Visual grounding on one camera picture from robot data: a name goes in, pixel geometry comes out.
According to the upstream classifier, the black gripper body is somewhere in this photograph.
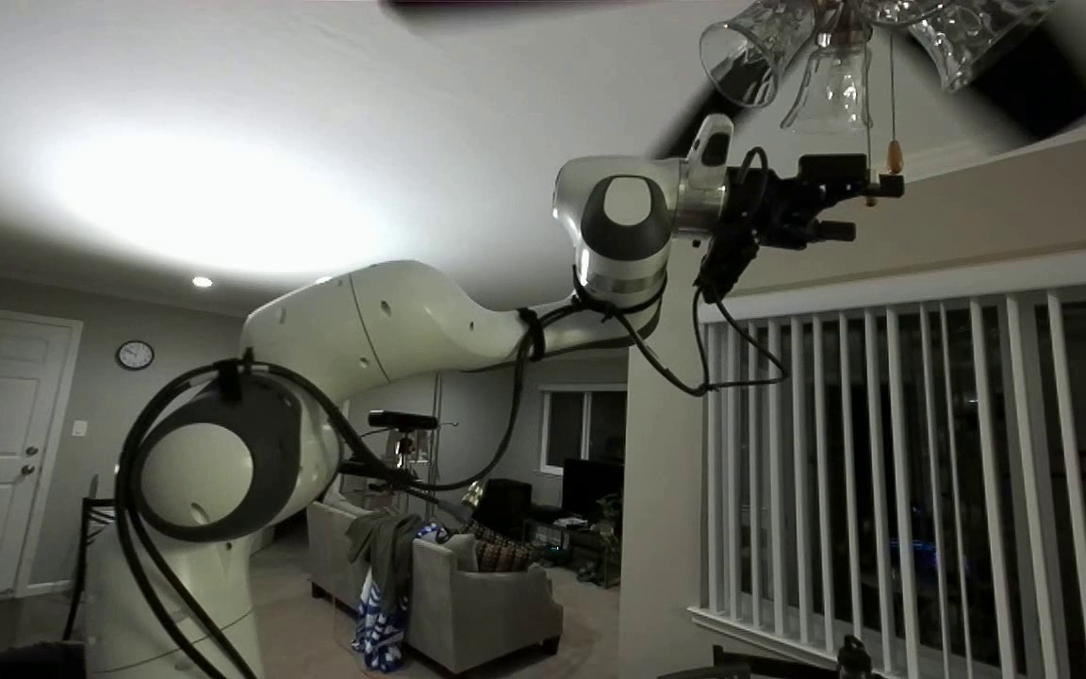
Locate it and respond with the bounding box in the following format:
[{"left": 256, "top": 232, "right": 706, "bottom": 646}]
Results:
[{"left": 693, "top": 149, "right": 874, "bottom": 306}]

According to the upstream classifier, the longer white pull cord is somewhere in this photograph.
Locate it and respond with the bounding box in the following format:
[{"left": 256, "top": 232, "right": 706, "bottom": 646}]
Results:
[{"left": 860, "top": 36, "right": 882, "bottom": 208}]

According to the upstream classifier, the ceiling fan with light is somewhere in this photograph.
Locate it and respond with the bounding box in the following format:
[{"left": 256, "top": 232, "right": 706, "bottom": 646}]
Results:
[{"left": 377, "top": 0, "right": 1086, "bottom": 161}]

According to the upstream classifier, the clear glass lamp shade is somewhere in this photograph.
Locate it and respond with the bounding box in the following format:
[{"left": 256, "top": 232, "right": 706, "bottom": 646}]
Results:
[
  {"left": 811, "top": 46, "right": 882, "bottom": 130},
  {"left": 892, "top": 0, "right": 1060, "bottom": 95},
  {"left": 693, "top": 11, "right": 782, "bottom": 114}
]

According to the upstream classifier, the background window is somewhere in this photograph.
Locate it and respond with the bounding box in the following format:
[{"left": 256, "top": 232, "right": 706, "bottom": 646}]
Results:
[{"left": 539, "top": 384, "right": 634, "bottom": 475}]

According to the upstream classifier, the black monitor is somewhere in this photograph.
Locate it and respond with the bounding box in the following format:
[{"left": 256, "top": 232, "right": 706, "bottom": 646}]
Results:
[{"left": 467, "top": 475, "right": 536, "bottom": 540}]

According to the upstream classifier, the beige armchair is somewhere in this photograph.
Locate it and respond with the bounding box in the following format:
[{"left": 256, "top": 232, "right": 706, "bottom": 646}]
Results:
[{"left": 404, "top": 534, "right": 566, "bottom": 679}]

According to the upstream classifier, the blue patterned gift wrap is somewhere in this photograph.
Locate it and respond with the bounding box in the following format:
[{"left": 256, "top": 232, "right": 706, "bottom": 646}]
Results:
[{"left": 349, "top": 561, "right": 409, "bottom": 674}]

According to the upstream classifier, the black chair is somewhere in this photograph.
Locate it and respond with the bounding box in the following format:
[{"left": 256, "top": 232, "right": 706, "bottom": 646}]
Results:
[{"left": 60, "top": 491, "right": 119, "bottom": 646}]

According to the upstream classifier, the shorter white pull cord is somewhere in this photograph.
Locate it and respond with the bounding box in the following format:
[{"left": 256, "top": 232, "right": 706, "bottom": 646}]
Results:
[{"left": 882, "top": 36, "right": 907, "bottom": 178}]

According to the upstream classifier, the thin black cable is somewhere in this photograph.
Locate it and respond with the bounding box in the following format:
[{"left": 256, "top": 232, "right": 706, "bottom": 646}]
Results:
[{"left": 566, "top": 143, "right": 790, "bottom": 402}]

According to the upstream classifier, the round wall clock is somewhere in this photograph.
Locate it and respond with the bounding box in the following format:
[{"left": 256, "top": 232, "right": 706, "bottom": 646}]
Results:
[{"left": 114, "top": 335, "right": 158, "bottom": 376}]

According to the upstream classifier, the thick black cable bundle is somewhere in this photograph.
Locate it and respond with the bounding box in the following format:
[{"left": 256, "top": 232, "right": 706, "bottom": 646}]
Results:
[{"left": 109, "top": 306, "right": 539, "bottom": 679}]

